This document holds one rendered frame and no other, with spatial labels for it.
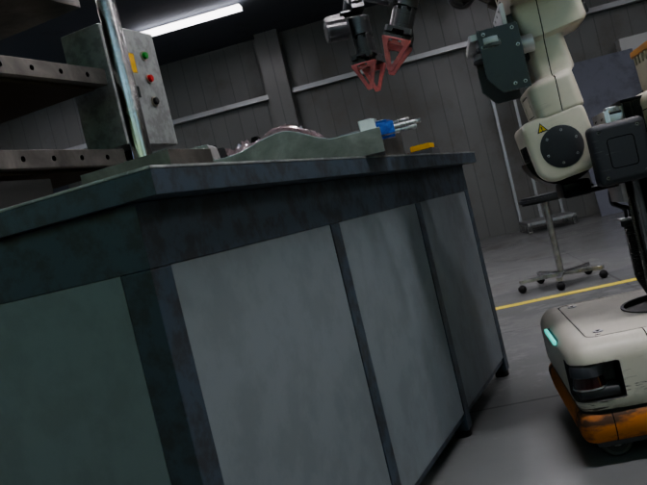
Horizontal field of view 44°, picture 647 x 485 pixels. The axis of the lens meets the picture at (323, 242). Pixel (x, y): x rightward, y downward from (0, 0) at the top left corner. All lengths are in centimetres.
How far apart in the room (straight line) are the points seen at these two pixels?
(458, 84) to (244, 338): 927
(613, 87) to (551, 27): 811
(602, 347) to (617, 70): 850
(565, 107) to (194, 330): 122
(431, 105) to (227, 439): 934
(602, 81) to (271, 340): 909
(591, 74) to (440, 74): 181
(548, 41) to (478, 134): 824
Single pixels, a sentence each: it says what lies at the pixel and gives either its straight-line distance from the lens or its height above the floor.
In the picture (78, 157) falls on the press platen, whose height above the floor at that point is 102.
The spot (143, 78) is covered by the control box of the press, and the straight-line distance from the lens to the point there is 285.
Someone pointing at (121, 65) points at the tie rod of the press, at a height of 128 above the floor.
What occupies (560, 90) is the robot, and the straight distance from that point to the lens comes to 206.
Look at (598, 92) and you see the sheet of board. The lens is 1016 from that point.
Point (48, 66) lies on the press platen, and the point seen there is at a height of 127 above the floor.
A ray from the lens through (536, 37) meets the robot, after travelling 211.
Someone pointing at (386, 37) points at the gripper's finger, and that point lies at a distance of 191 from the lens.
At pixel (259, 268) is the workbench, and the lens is 132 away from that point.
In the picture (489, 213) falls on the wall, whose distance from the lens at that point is 1032.
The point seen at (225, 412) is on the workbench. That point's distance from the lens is 117.
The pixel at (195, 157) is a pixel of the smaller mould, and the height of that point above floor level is 85.
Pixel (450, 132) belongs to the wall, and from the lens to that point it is 1033.
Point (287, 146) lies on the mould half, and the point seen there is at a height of 86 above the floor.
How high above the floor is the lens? 68
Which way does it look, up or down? 1 degrees down
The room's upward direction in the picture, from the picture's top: 13 degrees counter-clockwise
